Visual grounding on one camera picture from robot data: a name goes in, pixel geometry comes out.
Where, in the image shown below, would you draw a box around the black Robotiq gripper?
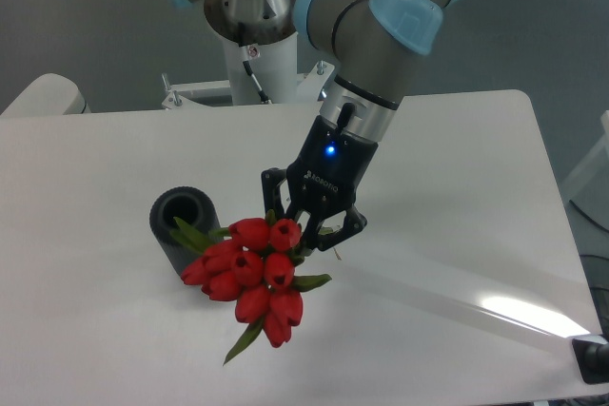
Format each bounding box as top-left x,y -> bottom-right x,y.
261,116 -> 378,255

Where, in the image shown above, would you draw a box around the red tulip bouquet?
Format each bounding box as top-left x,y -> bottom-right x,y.
170,211 -> 331,362

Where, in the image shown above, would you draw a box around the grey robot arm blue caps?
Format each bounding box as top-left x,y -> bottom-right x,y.
172,0 -> 459,253

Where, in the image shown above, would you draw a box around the dark grey ribbed vase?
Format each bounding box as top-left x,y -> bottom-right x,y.
148,185 -> 222,279

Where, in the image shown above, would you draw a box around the white furniture at right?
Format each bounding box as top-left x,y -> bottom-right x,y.
560,111 -> 608,203

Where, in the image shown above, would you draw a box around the white chair back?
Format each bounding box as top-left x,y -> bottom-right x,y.
1,73 -> 91,119

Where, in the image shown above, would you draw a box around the black clamp at table edge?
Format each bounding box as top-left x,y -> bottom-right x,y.
571,335 -> 608,385

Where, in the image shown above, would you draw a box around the black cable on pedestal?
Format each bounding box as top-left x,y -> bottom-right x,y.
242,59 -> 273,106

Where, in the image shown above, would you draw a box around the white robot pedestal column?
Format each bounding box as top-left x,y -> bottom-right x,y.
220,33 -> 297,106

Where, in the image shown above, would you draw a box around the white metal base frame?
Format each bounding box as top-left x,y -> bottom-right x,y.
160,60 -> 336,110

